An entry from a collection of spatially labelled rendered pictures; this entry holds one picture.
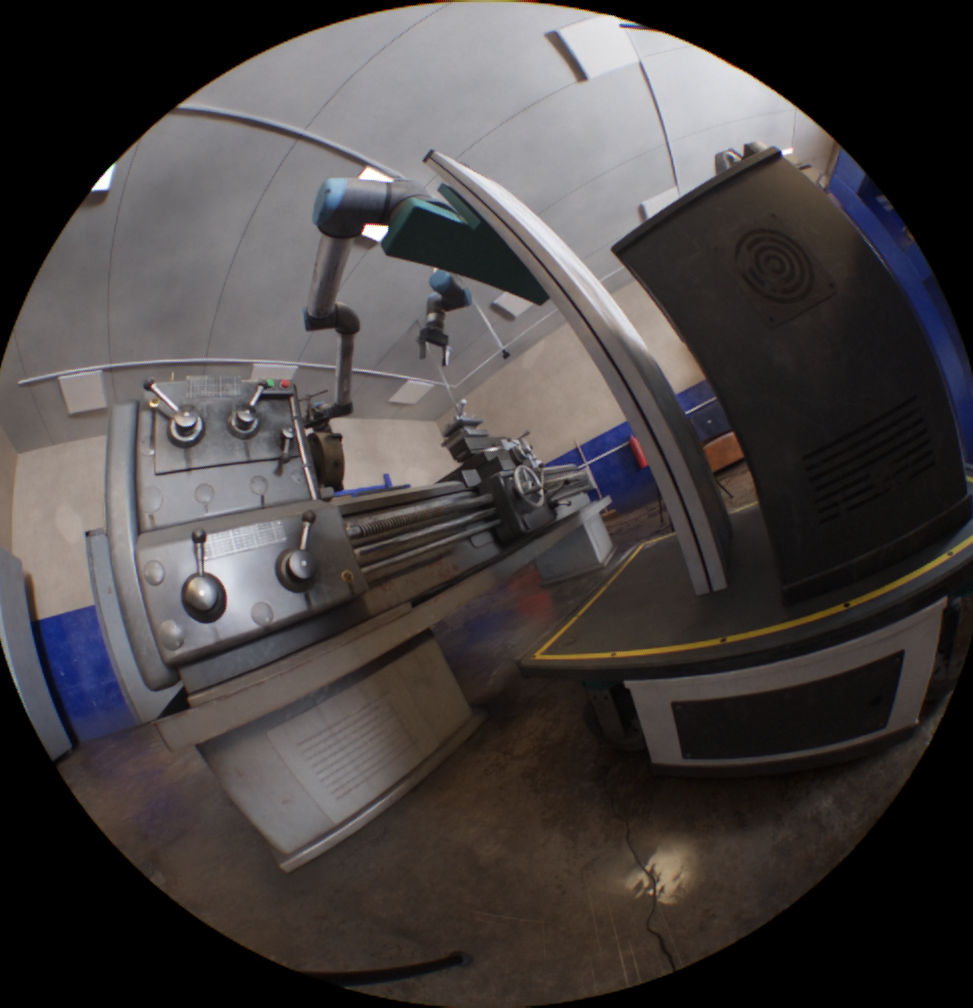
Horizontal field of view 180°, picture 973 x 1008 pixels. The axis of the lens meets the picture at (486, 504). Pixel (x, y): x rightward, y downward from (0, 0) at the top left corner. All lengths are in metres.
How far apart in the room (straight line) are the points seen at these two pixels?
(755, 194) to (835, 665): 0.56
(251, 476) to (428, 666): 0.74
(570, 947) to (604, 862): 0.17
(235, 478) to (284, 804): 0.82
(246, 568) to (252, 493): 0.26
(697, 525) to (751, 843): 0.53
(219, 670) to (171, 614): 0.22
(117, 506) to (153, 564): 0.26
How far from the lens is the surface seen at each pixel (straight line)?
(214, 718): 0.70
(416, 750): 0.96
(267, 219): 3.07
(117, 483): 0.94
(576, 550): 2.42
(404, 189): 1.01
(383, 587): 0.99
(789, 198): 0.52
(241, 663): 0.85
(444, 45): 2.99
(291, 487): 0.93
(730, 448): 4.47
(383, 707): 0.89
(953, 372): 0.82
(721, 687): 0.45
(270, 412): 1.03
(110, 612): 4.30
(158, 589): 0.70
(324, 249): 1.09
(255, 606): 0.69
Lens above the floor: 0.56
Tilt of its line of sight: 6 degrees up
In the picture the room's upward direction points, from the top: 23 degrees counter-clockwise
